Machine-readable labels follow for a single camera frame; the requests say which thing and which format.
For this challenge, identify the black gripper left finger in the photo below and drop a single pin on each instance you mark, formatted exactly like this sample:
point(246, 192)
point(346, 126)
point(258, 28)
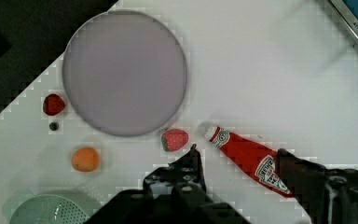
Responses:
point(185, 171)

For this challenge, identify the orange toy fruit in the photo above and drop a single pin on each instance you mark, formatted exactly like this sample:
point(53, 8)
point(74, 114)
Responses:
point(85, 159)

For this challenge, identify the red ketchup bottle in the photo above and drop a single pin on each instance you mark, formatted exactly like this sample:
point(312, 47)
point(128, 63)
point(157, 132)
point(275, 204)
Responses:
point(255, 160)

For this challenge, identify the light red toy strawberry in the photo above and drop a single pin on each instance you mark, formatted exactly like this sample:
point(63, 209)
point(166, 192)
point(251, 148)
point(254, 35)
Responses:
point(174, 139)

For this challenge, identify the grey round plate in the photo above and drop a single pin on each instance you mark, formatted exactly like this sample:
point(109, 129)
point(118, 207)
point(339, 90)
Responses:
point(125, 73)

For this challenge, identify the green perforated colander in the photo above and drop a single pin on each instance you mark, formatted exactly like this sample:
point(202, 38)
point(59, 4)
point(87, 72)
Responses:
point(65, 206)

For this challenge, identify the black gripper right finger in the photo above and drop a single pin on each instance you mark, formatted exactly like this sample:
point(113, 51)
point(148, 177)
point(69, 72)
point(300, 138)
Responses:
point(309, 183)

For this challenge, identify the dark red toy strawberry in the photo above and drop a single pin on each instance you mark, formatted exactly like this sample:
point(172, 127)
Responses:
point(53, 105)

